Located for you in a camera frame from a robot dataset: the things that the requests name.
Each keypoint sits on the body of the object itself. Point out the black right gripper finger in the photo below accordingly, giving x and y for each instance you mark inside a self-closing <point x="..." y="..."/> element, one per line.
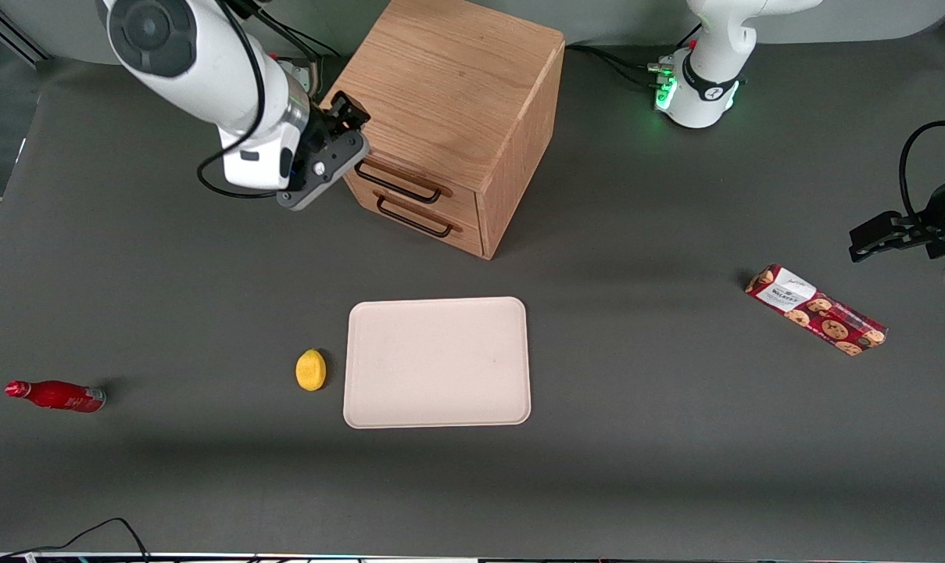
<point x="358" y="123"/>
<point x="347" y="104"/>

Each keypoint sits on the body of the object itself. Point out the wooden drawer cabinet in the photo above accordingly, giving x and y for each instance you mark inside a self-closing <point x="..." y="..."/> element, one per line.
<point x="441" y="78"/>

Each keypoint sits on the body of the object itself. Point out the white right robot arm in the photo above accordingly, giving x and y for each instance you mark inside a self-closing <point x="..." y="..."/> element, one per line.
<point x="198" y="62"/>

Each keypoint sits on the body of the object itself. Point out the yellow lemon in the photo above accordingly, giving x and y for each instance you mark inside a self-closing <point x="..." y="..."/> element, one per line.
<point x="310" y="371"/>

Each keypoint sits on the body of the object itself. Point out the beige rectangular tray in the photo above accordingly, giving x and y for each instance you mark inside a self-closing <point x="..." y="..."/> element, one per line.
<point x="437" y="363"/>

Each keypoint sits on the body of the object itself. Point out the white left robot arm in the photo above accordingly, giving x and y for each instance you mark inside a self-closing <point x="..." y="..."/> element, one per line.
<point x="714" y="55"/>

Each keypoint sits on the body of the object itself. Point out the red bottle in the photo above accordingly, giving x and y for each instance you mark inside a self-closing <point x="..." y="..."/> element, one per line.
<point x="58" y="396"/>

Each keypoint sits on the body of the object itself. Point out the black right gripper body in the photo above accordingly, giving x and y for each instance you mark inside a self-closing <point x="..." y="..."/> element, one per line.
<point x="323" y="125"/>

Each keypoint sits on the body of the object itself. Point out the aluminium frame rail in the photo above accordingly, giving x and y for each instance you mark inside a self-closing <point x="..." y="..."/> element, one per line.
<point x="19" y="47"/>

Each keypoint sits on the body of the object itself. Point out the red cookie package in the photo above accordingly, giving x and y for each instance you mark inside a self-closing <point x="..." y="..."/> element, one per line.
<point x="816" y="311"/>

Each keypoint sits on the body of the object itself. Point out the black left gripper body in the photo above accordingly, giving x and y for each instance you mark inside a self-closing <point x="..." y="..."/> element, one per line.
<point x="930" y="220"/>

